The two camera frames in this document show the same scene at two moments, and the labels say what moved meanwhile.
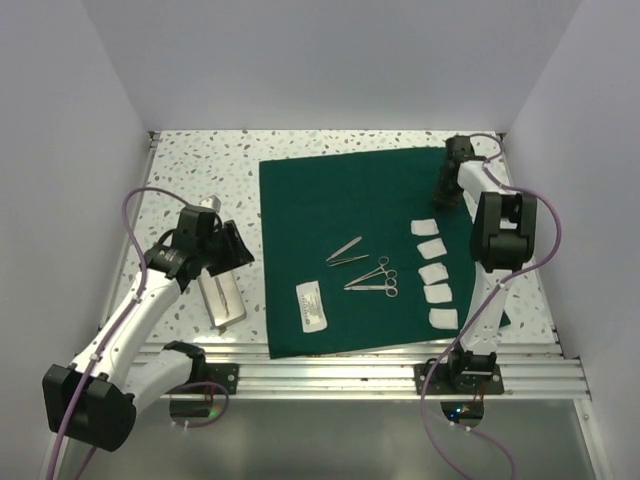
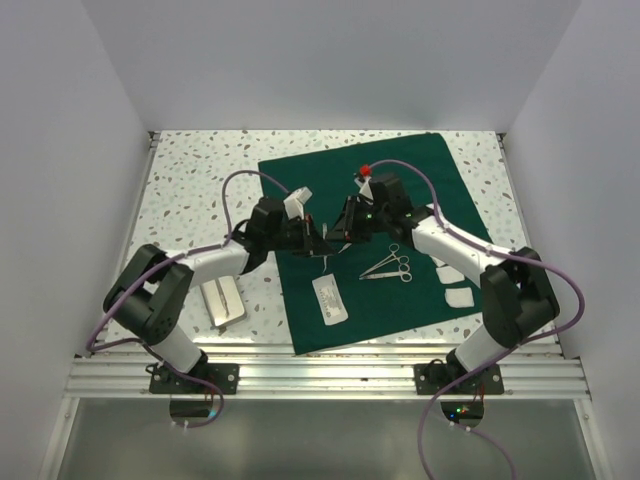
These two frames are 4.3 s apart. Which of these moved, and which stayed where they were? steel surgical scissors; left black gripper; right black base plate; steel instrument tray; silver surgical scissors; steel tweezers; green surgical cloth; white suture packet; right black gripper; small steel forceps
Moved: right black gripper; green surgical cloth; steel surgical scissors; silver surgical scissors; left black gripper; steel tweezers; white suture packet
Stayed: small steel forceps; steel instrument tray; right black base plate
